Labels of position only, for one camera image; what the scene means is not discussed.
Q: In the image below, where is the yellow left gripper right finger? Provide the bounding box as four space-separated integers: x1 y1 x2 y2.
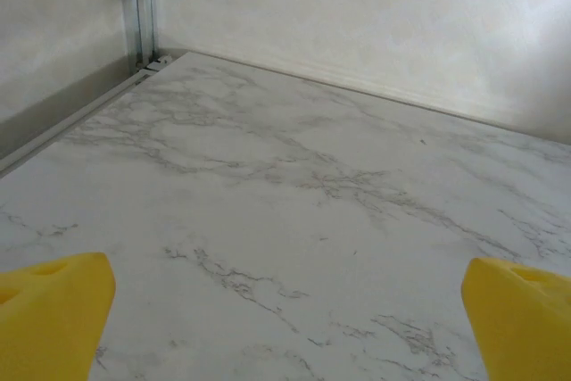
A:
462 257 571 381

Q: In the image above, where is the aluminium frame post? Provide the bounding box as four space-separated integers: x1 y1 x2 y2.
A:
116 0 158 74

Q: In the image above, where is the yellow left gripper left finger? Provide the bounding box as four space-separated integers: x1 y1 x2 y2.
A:
0 252 118 381

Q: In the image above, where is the aluminium table side rail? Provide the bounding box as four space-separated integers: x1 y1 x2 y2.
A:
0 53 174 178

